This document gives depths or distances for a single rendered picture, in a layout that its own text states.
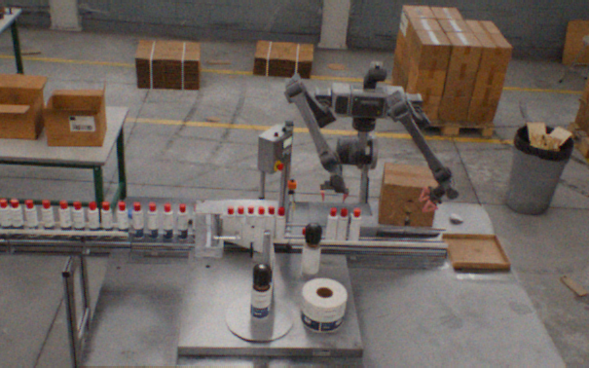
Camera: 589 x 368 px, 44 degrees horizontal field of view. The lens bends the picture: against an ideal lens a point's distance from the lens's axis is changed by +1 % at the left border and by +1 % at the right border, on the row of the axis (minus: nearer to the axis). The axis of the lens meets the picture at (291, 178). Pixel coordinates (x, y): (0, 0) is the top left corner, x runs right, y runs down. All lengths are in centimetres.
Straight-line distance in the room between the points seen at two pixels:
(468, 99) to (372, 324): 393
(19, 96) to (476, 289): 320
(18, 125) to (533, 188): 381
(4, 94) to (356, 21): 490
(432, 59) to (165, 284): 394
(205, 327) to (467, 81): 433
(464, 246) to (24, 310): 268
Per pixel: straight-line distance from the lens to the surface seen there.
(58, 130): 486
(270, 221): 370
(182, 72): 748
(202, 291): 346
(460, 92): 697
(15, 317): 480
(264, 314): 326
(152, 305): 347
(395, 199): 398
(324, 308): 319
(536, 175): 592
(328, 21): 887
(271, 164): 353
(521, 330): 362
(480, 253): 403
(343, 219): 372
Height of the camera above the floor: 310
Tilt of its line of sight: 31 degrees down
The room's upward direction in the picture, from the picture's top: 5 degrees clockwise
